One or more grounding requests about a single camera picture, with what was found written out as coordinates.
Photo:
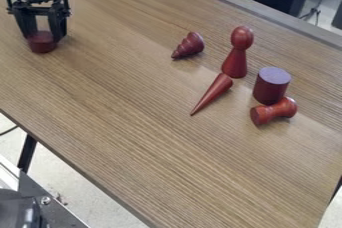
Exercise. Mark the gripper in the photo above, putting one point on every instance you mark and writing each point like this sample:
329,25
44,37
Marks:
38,2

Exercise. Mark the small red wooden cylinder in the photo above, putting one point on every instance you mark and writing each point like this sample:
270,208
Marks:
42,42

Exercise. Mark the red ridged wooden cone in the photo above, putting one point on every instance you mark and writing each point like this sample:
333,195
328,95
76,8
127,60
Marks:
190,45

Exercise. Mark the red smooth wooden cone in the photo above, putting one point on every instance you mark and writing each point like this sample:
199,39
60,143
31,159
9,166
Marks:
214,92

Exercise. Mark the large red wooden cylinder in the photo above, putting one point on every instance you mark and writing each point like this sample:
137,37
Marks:
270,86

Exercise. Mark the red wooden pawn figure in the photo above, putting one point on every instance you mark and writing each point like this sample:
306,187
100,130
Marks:
238,53

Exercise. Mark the red wooden mushroom peg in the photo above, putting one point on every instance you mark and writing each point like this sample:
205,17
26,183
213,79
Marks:
272,111

